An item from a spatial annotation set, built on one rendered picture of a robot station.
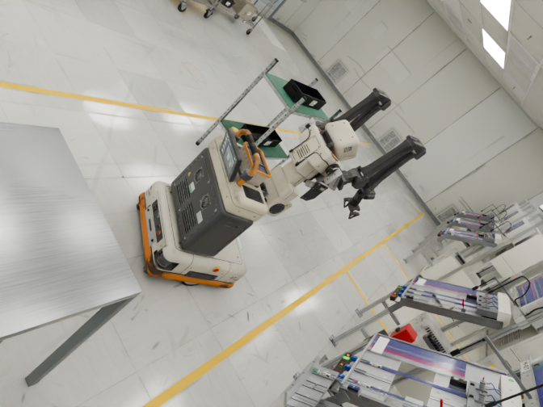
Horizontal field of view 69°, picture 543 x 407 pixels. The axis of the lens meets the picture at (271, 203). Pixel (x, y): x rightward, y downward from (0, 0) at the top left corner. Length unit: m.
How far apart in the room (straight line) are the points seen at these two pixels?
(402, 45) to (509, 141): 3.42
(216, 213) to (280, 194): 0.45
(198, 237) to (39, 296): 1.21
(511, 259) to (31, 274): 6.07
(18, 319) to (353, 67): 10.69
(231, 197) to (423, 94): 8.99
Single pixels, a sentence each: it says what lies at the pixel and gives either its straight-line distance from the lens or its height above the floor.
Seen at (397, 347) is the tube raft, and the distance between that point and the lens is 2.59.
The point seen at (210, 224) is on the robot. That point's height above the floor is 0.57.
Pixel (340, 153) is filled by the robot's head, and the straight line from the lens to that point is 2.34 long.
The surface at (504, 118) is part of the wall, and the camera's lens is 10.59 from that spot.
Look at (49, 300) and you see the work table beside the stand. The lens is 1.25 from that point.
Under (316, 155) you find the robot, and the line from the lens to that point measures 2.30.
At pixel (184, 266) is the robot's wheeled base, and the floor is 0.21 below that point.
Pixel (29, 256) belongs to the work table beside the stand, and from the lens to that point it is 1.30.
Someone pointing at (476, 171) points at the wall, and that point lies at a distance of 10.54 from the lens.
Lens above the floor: 1.83
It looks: 26 degrees down
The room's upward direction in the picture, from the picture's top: 50 degrees clockwise
